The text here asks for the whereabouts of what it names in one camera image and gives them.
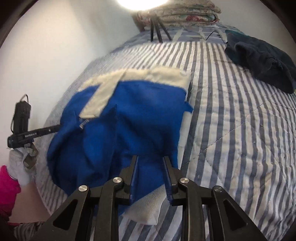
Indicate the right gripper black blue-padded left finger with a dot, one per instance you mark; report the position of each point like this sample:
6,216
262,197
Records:
91,212

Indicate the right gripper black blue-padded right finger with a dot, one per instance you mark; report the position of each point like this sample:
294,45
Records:
207,206

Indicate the beige and blue work jacket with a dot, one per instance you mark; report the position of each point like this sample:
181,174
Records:
113,117

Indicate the pink sleeved forearm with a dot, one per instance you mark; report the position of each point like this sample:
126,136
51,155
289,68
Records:
9,189

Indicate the white gloved left hand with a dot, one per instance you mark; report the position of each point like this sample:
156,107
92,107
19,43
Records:
22,162

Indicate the blue striped bed quilt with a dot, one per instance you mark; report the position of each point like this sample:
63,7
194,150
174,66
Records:
240,135

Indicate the dark navy folded garment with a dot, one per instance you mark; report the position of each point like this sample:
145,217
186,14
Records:
265,62

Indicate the blue checkered bed sheet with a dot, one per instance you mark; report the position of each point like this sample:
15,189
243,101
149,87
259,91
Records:
214,34

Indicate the folded floral quilt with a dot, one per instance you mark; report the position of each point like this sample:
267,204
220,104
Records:
182,13

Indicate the glowing ring light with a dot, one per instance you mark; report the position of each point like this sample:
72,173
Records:
141,5

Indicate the black ring light tripod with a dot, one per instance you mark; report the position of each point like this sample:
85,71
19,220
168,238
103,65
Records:
156,26

